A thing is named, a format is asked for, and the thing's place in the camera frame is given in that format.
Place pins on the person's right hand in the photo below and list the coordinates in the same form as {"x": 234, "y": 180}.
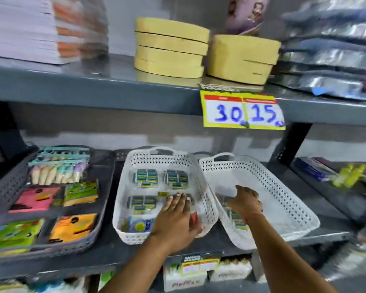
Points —
{"x": 245, "y": 205}

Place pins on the person's left hand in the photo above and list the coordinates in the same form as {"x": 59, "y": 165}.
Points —
{"x": 173, "y": 225}

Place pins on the person's left middle finger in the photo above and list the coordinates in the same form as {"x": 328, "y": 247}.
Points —
{"x": 182, "y": 201}

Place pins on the person's left thumb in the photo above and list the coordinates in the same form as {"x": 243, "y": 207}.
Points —
{"x": 198, "y": 230}

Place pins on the person's right fingers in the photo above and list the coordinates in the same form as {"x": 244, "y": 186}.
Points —
{"x": 247, "y": 192}

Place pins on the person's left little finger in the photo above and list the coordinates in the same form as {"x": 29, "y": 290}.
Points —
{"x": 167, "y": 205}

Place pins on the person's left forearm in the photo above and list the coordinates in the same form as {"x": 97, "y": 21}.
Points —
{"x": 140, "y": 268}

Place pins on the person's right forearm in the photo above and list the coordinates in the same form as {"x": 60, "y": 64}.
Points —
{"x": 280, "y": 259}

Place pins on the small red item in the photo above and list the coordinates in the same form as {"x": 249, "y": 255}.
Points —
{"x": 195, "y": 218}

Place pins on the blue yellow eraser pack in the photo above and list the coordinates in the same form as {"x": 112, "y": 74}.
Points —
{"x": 239, "y": 222}
{"x": 141, "y": 204}
{"x": 145, "y": 178}
{"x": 176, "y": 179}

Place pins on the red wrist thread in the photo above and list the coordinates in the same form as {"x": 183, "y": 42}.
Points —
{"x": 254, "y": 214}

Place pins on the blue square packet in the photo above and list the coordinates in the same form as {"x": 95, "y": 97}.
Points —
{"x": 141, "y": 225}

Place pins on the white perforated plastic basket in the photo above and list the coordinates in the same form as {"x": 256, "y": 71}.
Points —
{"x": 280, "y": 195}
{"x": 161, "y": 161}

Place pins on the small yellow shelf label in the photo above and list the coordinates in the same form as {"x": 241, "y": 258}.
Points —
{"x": 199, "y": 266}

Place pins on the white carton box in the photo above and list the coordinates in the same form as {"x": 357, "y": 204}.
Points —
{"x": 231, "y": 270}
{"x": 183, "y": 282}

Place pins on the dark grey plastic basket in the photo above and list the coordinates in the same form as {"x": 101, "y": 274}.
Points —
{"x": 106, "y": 180}

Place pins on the blue flat box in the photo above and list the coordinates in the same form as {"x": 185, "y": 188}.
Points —
{"x": 314, "y": 168}

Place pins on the yellow price tag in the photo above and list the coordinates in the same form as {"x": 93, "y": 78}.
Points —
{"x": 224, "y": 111}
{"x": 263, "y": 112}

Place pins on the small green card packet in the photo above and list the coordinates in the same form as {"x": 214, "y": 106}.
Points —
{"x": 80, "y": 193}

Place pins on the dark grey tray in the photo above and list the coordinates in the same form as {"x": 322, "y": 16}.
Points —
{"x": 338, "y": 195}

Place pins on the orange card packet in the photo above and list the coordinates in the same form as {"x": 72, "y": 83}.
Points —
{"x": 73, "y": 228}

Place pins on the yellow green bottle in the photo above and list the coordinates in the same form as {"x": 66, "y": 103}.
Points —
{"x": 355, "y": 176}
{"x": 343, "y": 175}

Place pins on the pink card packet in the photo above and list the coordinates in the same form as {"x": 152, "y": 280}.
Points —
{"x": 35, "y": 199}

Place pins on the grey metal shelf unit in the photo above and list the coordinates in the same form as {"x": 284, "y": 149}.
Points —
{"x": 79, "y": 85}

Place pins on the large green card packet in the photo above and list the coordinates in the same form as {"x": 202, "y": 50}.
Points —
{"x": 15, "y": 234}

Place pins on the stacks of yellow round boxes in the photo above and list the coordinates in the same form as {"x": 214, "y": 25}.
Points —
{"x": 170, "y": 42}

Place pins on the stack of silver blue packets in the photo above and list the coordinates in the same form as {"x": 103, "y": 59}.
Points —
{"x": 332, "y": 54}

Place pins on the pink doll package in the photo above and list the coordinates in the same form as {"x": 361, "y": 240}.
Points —
{"x": 247, "y": 15}

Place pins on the stack of white notebooks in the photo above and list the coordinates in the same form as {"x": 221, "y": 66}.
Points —
{"x": 33, "y": 27}

